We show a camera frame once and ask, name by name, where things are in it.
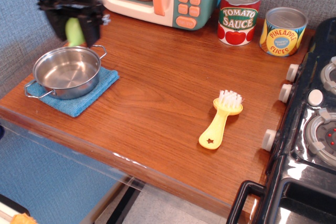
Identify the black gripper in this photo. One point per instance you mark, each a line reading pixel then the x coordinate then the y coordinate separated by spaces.
pixel 89 13

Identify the green toy eggplant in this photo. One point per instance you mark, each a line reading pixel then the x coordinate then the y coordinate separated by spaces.
pixel 74 32

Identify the silver steel pot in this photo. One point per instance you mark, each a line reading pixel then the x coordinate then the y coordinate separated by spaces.
pixel 65 73

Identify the blue folded cloth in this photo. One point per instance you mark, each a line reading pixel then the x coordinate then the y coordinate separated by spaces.
pixel 74 107

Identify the tomato sauce can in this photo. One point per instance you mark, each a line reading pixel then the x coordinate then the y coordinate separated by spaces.
pixel 237 21

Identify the yellow toy brush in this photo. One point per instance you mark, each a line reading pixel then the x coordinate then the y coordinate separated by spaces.
pixel 228 103

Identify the orange object at corner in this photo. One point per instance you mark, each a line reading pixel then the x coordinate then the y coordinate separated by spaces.
pixel 23 219

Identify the pineapple slices can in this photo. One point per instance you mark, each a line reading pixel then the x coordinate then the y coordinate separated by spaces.
pixel 283 31

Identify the white stove knob middle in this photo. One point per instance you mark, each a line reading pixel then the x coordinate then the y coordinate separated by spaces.
pixel 285 93

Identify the white stove knob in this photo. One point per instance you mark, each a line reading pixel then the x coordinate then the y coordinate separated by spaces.
pixel 292 72
pixel 268 140
pixel 285 93

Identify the white stove knob upper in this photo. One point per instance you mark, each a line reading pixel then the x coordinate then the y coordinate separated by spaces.
pixel 292 72

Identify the white stove knob lower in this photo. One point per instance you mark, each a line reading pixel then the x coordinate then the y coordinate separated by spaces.
pixel 268 140

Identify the black toy stove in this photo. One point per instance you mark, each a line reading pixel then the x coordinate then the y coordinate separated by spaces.
pixel 300 184

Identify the black oven door handle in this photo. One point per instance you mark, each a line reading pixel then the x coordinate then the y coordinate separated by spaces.
pixel 247 188

